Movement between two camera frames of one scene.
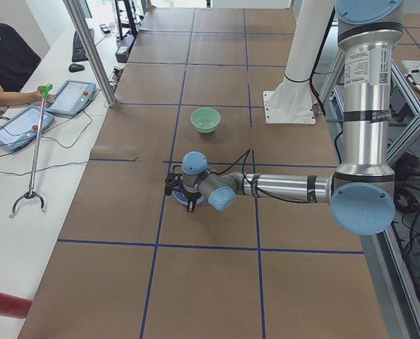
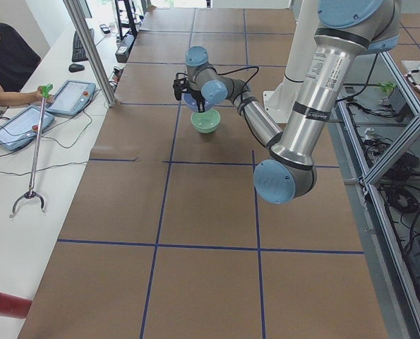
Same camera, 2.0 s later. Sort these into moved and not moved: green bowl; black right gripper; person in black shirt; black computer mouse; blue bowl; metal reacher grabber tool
Moved: black right gripper; blue bowl
Not moved: person in black shirt; green bowl; black computer mouse; metal reacher grabber tool
